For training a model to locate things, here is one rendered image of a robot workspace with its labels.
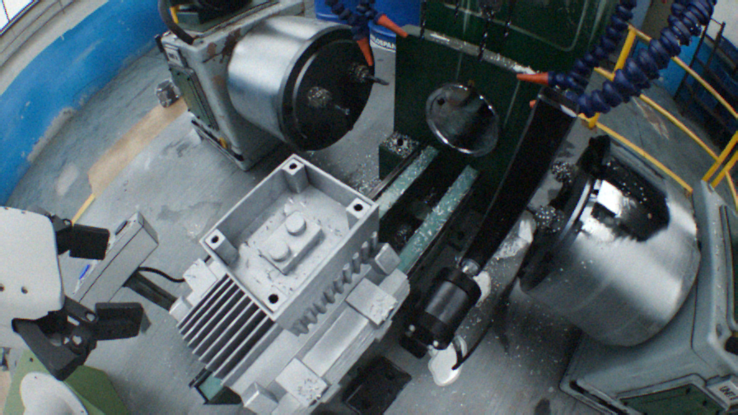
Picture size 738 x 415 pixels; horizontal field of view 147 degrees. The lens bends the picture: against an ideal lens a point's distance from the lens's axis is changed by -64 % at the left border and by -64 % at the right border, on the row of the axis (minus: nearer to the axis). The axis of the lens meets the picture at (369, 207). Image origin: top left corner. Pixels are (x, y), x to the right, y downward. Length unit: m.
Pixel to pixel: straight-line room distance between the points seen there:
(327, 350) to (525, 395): 0.42
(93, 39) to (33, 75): 1.21
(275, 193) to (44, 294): 0.22
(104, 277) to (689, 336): 0.74
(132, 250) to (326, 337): 0.30
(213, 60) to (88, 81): 5.15
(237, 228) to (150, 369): 0.51
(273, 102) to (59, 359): 0.43
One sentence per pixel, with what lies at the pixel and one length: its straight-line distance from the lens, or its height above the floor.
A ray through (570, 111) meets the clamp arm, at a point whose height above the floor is 1.25.
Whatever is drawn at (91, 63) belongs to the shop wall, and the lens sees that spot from 5.70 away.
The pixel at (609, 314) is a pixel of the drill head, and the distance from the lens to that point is 0.38.
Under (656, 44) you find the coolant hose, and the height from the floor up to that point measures 1.31.
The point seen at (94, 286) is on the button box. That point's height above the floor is 1.07.
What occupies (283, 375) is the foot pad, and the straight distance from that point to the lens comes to 0.28.
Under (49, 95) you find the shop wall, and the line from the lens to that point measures 5.68.
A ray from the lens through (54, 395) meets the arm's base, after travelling 0.72.
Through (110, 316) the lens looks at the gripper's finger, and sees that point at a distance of 0.22.
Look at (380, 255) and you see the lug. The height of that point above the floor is 1.09.
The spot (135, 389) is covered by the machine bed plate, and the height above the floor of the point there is 0.80.
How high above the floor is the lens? 1.34
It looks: 56 degrees down
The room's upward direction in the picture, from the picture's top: 3 degrees counter-clockwise
